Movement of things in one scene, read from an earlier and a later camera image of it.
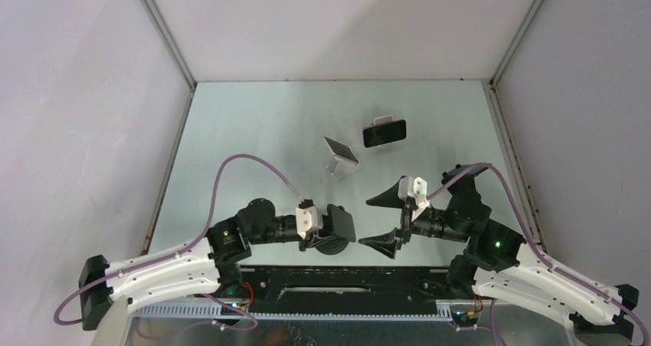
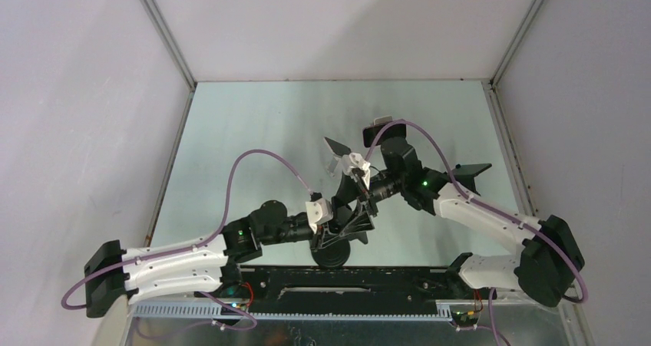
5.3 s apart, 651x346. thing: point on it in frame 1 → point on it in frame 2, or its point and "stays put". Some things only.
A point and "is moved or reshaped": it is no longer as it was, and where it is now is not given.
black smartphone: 342,222 is moved or reshaped
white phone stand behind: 383,120 stays put
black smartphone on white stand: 384,133 stays put
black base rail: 338,291 stays put
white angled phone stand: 340,168 stays put
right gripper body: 429,223 → 384,185
